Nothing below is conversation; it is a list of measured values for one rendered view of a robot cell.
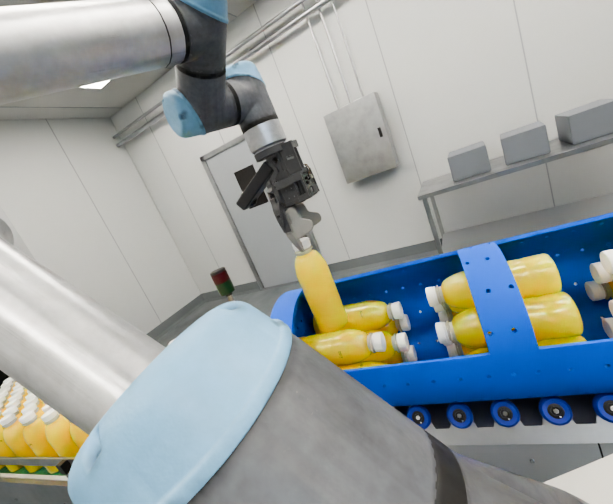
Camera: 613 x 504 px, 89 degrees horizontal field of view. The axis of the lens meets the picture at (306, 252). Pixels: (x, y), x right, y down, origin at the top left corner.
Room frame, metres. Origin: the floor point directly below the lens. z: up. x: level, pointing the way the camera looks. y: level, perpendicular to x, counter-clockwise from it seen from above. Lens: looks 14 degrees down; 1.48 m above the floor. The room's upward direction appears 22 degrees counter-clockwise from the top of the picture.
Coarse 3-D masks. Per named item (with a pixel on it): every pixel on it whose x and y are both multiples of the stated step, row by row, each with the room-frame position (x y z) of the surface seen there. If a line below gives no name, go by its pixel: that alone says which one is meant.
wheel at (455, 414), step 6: (450, 408) 0.49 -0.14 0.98; (456, 408) 0.48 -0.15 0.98; (462, 408) 0.48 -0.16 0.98; (468, 408) 0.48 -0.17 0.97; (450, 414) 0.48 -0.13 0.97; (456, 414) 0.48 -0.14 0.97; (462, 414) 0.47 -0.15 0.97; (468, 414) 0.47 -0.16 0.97; (450, 420) 0.48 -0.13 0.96; (456, 420) 0.47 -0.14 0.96; (462, 420) 0.47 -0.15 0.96; (468, 420) 0.46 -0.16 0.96; (456, 426) 0.47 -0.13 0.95; (462, 426) 0.46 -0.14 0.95; (468, 426) 0.46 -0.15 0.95
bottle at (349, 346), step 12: (312, 336) 0.63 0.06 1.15; (324, 336) 0.61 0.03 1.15; (336, 336) 0.59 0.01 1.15; (348, 336) 0.58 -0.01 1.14; (360, 336) 0.57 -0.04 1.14; (324, 348) 0.59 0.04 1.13; (336, 348) 0.58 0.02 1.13; (348, 348) 0.57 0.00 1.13; (360, 348) 0.56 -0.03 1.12; (372, 348) 0.56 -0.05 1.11; (336, 360) 0.57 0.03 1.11; (348, 360) 0.56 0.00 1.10; (360, 360) 0.56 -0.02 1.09
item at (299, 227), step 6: (288, 210) 0.63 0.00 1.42; (294, 210) 0.62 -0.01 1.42; (288, 216) 0.63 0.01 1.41; (294, 216) 0.62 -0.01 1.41; (288, 222) 0.62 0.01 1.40; (294, 222) 0.62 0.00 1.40; (300, 222) 0.62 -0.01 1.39; (306, 222) 0.61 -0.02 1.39; (294, 228) 0.62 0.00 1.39; (300, 228) 0.62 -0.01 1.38; (306, 228) 0.61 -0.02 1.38; (312, 228) 0.61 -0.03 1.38; (288, 234) 0.62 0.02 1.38; (294, 234) 0.62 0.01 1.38; (300, 234) 0.62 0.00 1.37; (294, 240) 0.62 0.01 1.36; (300, 246) 0.62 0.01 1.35
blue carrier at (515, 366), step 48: (528, 240) 0.57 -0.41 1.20; (576, 240) 0.56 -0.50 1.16; (384, 288) 0.73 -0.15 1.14; (480, 288) 0.46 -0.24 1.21; (576, 288) 0.58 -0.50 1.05; (432, 336) 0.68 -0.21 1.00; (528, 336) 0.40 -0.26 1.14; (384, 384) 0.49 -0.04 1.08; (432, 384) 0.45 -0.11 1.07; (480, 384) 0.43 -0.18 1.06; (528, 384) 0.40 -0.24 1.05; (576, 384) 0.38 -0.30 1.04
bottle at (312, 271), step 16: (304, 256) 0.64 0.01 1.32; (320, 256) 0.64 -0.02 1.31; (304, 272) 0.63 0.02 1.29; (320, 272) 0.62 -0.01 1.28; (304, 288) 0.64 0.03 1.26; (320, 288) 0.62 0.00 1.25; (336, 288) 0.65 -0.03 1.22; (320, 304) 0.62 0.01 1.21; (336, 304) 0.63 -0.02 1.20; (320, 320) 0.63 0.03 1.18; (336, 320) 0.62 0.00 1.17
